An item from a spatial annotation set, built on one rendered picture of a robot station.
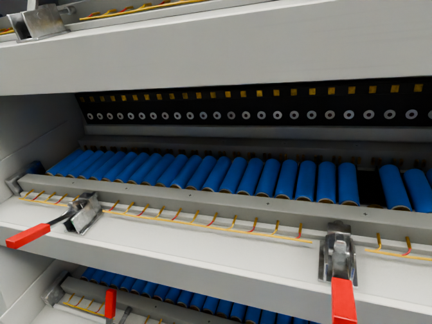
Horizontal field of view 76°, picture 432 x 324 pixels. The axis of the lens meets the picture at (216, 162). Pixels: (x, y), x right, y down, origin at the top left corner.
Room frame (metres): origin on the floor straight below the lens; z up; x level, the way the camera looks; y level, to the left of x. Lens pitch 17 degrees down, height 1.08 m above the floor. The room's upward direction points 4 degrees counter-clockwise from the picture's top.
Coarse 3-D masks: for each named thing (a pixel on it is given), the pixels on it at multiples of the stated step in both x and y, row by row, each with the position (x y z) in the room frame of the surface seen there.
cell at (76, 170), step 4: (96, 152) 0.41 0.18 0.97; (100, 152) 0.41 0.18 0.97; (92, 156) 0.40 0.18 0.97; (96, 156) 0.40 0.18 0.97; (100, 156) 0.41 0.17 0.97; (84, 160) 0.39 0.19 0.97; (88, 160) 0.39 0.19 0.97; (92, 160) 0.39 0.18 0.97; (80, 164) 0.38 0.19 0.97; (84, 164) 0.38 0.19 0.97; (88, 164) 0.39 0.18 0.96; (76, 168) 0.37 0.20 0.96; (80, 168) 0.37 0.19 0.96; (84, 168) 0.38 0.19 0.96; (72, 172) 0.36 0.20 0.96; (76, 172) 0.37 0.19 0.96; (80, 172) 0.37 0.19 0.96; (72, 176) 0.36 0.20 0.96; (76, 176) 0.36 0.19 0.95
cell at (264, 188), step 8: (272, 160) 0.32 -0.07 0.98; (264, 168) 0.30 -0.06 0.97; (272, 168) 0.30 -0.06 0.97; (264, 176) 0.29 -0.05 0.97; (272, 176) 0.29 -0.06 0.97; (264, 184) 0.27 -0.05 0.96; (272, 184) 0.28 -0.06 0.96; (256, 192) 0.27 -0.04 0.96; (264, 192) 0.26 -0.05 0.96; (272, 192) 0.27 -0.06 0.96
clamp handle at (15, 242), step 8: (72, 208) 0.28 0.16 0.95; (64, 216) 0.27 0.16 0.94; (72, 216) 0.27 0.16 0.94; (40, 224) 0.24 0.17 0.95; (48, 224) 0.24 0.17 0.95; (56, 224) 0.25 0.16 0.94; (24, 232) 0.23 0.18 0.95; (32, 232) 0.23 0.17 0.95; (40, 232) 0.23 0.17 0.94; (48, 232) 0.24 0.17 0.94; (8, 240) 0.21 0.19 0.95; (16, 240) 0.21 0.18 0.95; (24, 240) 0.22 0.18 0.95; (32, 240) 0.23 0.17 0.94; (16, 248) 0.21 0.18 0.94
